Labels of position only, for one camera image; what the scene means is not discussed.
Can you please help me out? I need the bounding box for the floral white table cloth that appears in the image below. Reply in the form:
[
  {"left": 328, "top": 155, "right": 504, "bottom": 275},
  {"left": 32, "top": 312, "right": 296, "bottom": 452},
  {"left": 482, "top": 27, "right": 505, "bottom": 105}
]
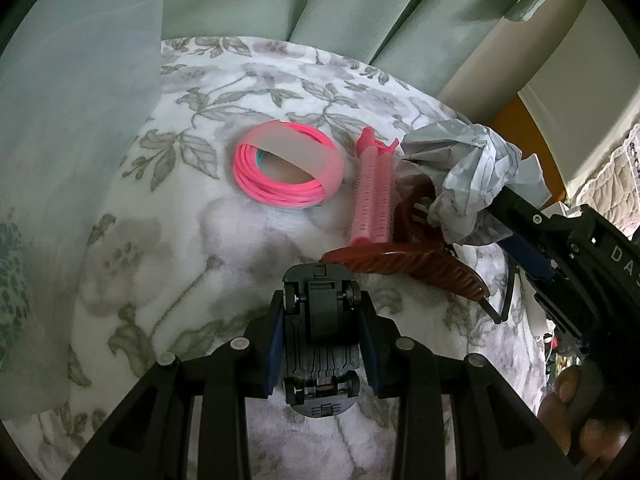
[{"left": 6, "top": 36, "right": 546, "bottom": 479}]

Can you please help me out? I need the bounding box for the brown hair claw clip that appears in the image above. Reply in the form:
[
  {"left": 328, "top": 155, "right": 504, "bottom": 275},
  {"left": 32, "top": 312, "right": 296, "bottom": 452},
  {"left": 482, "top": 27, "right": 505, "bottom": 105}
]
[{"left": 320, "top": 181, "right": 489, "bottom": 302}]

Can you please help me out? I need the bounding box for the white padded headboard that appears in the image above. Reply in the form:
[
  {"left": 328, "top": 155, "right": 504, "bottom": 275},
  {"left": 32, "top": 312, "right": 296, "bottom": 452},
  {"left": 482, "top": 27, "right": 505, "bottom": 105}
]
[{"left": 438, "top": 0, "right": 639, "bottom": 195}]

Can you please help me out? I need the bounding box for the clear plastic storage box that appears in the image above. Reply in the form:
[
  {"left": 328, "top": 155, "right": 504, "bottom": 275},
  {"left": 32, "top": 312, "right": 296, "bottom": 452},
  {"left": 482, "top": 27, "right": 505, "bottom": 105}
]
[{"left": 1, "top": 32, "right": 160, "bottom": 419}]

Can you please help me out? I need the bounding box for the beige quilted lace cover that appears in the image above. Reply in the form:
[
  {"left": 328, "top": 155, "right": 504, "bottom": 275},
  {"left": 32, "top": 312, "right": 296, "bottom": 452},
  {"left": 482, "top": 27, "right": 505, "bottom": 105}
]
[{"left": 570, "top": 124, "right": 639, "bottom": 238}]

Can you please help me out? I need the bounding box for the green curtain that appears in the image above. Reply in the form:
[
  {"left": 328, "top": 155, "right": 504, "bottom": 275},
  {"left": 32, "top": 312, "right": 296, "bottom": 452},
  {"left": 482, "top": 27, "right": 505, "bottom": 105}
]
[{"left": 0, "top": 0, "right": 597, "bottom": 101}]

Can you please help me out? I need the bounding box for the pink hair roller clip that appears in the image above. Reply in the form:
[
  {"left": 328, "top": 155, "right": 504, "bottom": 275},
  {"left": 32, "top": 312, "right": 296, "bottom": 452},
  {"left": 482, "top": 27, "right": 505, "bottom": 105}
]
[{"left": 349, "top": 127, "right": 399, "bottom": 246}]

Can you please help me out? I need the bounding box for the person's right hand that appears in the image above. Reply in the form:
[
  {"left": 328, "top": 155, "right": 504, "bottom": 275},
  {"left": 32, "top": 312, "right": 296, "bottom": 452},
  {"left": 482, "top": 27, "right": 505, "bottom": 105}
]
[{"left": 537, "top": 362, "right": 632, "bottom": 479}]

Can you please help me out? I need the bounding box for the pink hair tie bundle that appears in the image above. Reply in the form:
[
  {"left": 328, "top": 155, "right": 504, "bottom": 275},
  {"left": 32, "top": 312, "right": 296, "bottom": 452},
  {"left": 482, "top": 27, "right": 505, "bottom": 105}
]
[{"left": 232, "top": 120, "right": 345, "bottom": 209}]

